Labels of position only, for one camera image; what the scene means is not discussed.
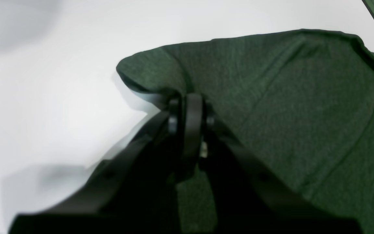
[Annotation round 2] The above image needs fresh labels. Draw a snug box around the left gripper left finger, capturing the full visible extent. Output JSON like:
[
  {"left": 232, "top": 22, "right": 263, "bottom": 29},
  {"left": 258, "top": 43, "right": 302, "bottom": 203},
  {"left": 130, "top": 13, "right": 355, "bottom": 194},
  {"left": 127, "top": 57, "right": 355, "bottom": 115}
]
[{"left": 168, "top": 97, "right": 184, "bottom": 182}]

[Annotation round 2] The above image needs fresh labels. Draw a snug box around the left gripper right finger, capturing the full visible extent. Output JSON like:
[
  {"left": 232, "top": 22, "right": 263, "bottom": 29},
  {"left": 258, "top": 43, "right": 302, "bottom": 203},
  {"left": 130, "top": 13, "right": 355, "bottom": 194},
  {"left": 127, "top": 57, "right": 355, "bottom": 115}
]
[{"left": 184, "top": 94, "right": 214, "bottom": 169}]

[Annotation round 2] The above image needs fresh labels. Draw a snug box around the green long-sleeve shirt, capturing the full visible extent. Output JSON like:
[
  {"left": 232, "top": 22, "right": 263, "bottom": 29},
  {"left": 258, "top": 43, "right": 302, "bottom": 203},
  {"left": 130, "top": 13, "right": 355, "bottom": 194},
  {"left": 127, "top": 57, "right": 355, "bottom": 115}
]
[{"left": 116, "top": 0, "right": 374, "bottom": 234}]

